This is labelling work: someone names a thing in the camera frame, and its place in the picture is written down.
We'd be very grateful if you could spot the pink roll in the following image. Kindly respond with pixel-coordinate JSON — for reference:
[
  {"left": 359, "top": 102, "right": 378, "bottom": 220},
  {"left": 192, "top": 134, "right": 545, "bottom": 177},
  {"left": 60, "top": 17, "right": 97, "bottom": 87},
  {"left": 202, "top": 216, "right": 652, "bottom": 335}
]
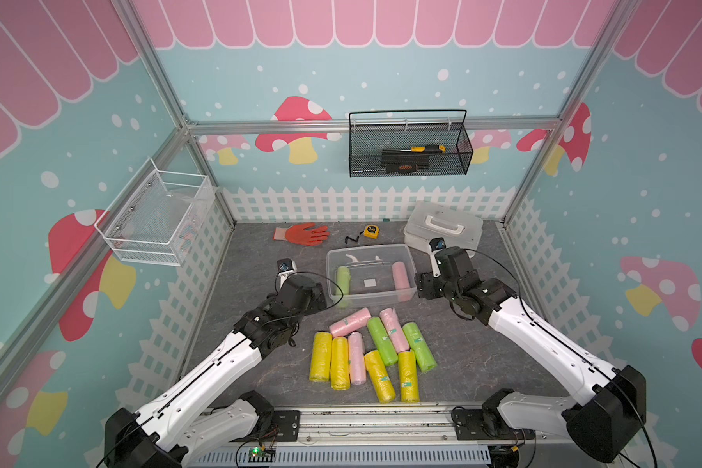
[
  {"left": 392, "top": 261, "right": 413, "bottom": 302},
  {"left": 330, "top": 307, "right": 372, "bottom": 337},
  {"left": 348, "top": 331, "right": 366, "bottom": 386},
  {"left": 379, "top": 307, "right": 410, "bottom": 353}
]

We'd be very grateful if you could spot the green roll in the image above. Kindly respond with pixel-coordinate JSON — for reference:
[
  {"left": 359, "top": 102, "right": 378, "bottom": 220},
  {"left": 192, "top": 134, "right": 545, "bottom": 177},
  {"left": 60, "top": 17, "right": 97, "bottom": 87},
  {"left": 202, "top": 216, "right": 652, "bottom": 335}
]
[
  {"left": 367, "top": 317, "right": 398, "bottom": 367},
  {"left": 335, "top": 265, "right": 351, "bottom": 300},
  {"left": 403, "top": 322, "right": 438, "bottom": 374}
]

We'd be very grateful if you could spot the yellow roll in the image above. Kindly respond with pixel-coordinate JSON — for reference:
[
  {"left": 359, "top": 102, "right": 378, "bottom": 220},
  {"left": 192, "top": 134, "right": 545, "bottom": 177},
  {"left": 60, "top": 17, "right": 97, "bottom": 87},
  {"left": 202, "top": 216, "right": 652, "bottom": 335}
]
[
  {"left": 330, "top": 337, "right": 351, "bottom": 391},
  {"left": 309, "top": 331, "right": 333, "bottom": 382},
  {"left": 364, "top": 350, "right": 396, "bottom": 404},
  {"left": 398, "top": 351, "right": 420, "bottom": 404}
]

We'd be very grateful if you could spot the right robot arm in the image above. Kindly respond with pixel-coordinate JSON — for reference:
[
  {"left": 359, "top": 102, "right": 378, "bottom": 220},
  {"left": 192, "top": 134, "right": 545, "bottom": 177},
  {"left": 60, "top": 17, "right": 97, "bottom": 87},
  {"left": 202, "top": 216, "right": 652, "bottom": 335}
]
[{"left": 415, "top": 238, "right": 652, "bottom": 463}]

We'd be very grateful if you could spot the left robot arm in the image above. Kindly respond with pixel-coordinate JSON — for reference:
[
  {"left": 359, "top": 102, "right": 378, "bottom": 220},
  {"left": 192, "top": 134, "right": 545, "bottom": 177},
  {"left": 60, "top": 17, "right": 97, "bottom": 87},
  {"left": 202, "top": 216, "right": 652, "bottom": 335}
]
[{"left": 100, "top": 272, "right": 328, "bottom": 467}]

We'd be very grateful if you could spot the clear plastic storage box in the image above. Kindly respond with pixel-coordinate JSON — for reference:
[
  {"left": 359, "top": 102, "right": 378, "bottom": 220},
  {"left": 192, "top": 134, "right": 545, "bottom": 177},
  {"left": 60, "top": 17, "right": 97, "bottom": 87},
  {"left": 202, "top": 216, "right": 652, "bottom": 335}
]
[{"left": 326, "top": 244, "right": 417, "bottom": 309}]

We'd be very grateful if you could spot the red work glove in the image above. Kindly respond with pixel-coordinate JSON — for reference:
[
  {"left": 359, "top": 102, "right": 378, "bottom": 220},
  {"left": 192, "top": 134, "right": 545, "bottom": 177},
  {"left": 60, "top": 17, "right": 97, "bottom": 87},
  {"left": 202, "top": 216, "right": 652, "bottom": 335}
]
[{"left": 273, "top": 223, "right": 330, "bottom": 247}]

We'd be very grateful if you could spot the white lidded tool case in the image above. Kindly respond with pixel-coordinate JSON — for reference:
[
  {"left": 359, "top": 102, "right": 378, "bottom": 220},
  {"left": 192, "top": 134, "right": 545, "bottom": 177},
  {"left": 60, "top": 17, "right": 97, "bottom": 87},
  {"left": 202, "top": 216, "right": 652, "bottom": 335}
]
[{"left": 404, "top": 201, "right": 484, "bottom": 254}]

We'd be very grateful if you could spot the yellow tape measure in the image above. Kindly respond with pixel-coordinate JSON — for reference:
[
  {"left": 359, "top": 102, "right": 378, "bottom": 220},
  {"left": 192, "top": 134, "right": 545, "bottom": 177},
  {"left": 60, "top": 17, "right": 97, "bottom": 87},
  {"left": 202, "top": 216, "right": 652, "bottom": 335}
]
[{"left": 344, "top": 224, "right": 380, "bottom": 245}]

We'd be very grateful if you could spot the black orange tool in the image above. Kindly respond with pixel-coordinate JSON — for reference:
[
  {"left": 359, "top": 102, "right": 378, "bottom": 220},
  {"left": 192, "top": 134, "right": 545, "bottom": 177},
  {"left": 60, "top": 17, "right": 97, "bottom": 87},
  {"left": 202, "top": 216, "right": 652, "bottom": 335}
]
[{"left": 382, "top": 161, "right": 418, "bottom": 175}]

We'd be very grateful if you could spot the yellow black screwdriver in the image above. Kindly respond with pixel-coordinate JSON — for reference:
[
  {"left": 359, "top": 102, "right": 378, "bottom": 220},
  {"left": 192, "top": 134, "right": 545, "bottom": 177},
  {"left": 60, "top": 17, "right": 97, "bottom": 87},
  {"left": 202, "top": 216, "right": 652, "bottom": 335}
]
[{"left": 382, "top": 144, "right": 447, "bottom": 155}]

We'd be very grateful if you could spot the green circuit board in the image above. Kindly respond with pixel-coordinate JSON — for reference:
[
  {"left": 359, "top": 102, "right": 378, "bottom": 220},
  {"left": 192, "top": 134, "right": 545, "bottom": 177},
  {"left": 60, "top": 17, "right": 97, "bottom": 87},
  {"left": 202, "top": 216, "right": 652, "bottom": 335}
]
[{"left": 248, "top": 447, "right": 276, "bottom": 463}]

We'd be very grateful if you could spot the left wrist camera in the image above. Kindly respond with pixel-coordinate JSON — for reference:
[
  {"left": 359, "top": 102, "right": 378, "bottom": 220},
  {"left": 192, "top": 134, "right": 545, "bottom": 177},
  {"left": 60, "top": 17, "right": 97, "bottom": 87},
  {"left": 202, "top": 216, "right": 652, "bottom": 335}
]
[{"left": 276, "top": 259, "right": 296, "bottom": 291}]

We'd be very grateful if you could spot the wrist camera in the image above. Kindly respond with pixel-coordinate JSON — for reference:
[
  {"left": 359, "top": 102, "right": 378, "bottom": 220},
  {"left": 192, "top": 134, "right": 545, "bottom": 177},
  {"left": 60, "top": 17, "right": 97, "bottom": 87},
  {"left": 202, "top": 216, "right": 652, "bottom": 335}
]
[
  {"left": 428, "top": 237, "right": 447, "bottom": 278},
  {"left": 276, "top": 259, "right": 296, "bottom": 291}
]

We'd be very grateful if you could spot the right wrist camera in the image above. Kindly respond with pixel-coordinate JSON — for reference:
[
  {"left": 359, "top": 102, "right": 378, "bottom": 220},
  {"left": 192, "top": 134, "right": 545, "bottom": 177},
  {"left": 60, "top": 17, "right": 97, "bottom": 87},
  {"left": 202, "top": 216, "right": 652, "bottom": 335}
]
[{"left": 428, "top": 237, "right": 447, "bottom": 278}]

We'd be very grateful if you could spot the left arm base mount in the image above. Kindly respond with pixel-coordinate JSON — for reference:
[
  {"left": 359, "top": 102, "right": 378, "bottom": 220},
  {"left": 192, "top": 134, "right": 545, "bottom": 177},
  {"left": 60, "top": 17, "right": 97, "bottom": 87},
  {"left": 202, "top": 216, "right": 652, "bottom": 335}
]
[{"left": 235, "top": 390, "right": 301, "bottom": 442}]

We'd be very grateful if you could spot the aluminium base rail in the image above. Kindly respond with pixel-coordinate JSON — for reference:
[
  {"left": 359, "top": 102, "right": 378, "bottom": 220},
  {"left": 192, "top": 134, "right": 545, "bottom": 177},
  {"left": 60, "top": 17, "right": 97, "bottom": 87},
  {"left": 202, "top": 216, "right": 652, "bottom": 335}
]
[{"left": 129, "top": 402, "right": 621, "bottom": 468}]

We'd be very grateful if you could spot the black wire mesh basket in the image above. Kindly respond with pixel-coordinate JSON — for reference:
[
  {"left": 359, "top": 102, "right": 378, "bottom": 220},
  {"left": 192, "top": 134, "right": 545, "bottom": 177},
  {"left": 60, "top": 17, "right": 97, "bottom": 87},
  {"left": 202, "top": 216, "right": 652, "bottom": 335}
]
[{"left": 348, "top": 108, "right": 474, "bottom": 177}]

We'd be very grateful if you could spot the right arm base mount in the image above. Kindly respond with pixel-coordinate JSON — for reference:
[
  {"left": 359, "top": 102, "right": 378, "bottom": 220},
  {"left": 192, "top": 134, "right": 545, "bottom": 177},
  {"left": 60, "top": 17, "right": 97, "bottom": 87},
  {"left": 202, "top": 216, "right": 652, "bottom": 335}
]
[{"left": 450, "top": 388, "right": 535, "bottom": 446}]

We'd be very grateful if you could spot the white wire basket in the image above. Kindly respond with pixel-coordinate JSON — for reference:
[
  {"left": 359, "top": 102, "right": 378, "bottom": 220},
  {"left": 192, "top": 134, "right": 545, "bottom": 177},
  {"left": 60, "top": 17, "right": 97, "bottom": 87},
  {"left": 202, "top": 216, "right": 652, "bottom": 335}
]
[{"left": 95, "top": 159, "right": 216, "bottom": 267}]

